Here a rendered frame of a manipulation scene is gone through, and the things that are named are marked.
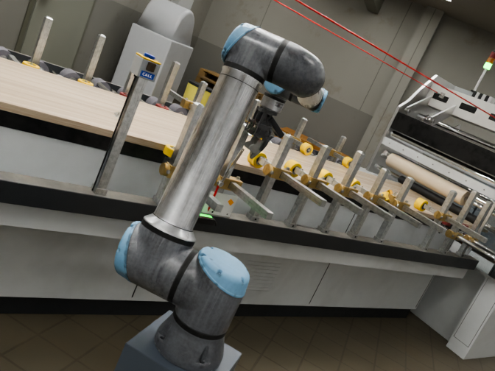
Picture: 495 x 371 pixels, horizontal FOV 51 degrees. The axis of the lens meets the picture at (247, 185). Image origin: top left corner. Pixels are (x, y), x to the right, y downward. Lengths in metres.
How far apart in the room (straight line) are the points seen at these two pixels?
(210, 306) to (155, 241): 0.21
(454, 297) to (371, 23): 6.43
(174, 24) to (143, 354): 6.79
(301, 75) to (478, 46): 8.60
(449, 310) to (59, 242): 3.17
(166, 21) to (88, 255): 5.92
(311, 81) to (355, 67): 8.47
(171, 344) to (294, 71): 0.75
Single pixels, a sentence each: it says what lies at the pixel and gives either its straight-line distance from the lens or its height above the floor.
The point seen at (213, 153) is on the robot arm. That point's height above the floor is 1.11.
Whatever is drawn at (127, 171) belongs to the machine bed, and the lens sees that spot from 2.20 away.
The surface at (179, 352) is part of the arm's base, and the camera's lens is 1.36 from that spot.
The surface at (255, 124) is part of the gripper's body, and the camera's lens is 2.04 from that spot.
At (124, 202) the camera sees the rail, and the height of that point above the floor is 0.69.
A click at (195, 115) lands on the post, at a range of 1.97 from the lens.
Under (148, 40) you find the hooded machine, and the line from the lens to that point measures 7.92.
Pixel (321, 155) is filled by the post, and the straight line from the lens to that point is 2.46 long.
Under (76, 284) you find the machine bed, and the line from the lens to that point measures 2.41.
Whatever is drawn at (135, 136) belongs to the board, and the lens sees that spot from 2.09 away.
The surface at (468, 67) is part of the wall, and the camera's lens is 9.81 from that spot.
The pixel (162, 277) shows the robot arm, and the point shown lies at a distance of 1.32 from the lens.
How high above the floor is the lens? 1.36
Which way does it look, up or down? 13 degrees down
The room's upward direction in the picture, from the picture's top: 24 degrees clockwise
